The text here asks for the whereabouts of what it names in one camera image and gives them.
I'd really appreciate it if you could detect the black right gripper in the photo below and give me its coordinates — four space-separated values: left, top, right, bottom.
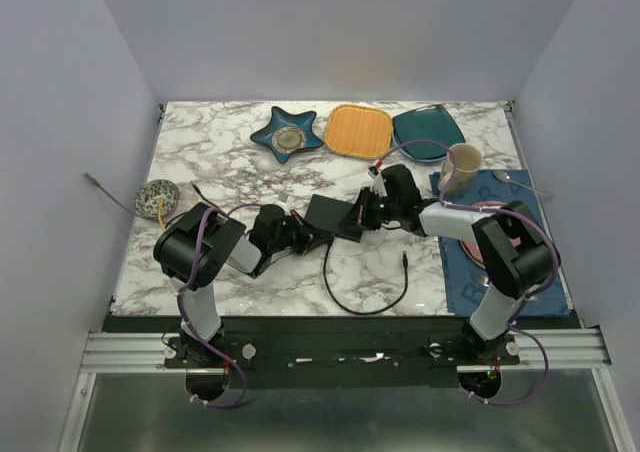
338 187 401 232

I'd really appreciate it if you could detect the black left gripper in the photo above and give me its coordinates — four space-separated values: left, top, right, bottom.
269 210 332 256

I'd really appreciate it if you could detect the black network switch box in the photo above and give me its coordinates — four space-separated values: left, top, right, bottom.
305 194 363 243

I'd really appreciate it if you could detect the black ethernet cable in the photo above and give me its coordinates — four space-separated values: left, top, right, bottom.
322 241 411 317

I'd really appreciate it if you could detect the grey ethernet cable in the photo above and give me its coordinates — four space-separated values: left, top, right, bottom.
83 171 139 218

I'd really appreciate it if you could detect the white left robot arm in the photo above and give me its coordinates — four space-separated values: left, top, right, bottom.
153 203 333 367

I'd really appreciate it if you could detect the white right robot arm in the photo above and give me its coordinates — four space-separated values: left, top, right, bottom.
339 165 560 364

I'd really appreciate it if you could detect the orange woven square tray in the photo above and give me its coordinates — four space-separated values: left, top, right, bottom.
324 104 393 160

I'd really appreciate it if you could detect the blue star-shaped dish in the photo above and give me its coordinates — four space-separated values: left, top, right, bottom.
250 106 324 164

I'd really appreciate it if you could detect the pink dotted plate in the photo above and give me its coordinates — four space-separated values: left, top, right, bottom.
460 201 505 268

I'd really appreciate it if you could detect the blue cloth placemat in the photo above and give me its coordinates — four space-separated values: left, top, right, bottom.
439 169 570 317

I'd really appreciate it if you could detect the beige ceramic mug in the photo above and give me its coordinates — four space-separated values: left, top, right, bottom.
438 143 484 199

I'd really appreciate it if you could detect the metal spoon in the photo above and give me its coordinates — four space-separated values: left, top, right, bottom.
492 170 553 199

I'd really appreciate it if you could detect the small floral patterned bowl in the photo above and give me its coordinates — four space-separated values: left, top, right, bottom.
134 179 180 220

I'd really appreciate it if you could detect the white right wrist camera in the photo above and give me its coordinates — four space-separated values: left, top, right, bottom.
368 167 387 197

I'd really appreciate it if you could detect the black mounting base plate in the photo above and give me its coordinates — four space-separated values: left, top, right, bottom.
102 315 582 398

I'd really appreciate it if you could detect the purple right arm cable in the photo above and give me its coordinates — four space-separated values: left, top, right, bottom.
372 140 561 407

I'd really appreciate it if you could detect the aluminium rail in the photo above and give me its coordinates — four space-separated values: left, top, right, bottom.
80 329 611 374

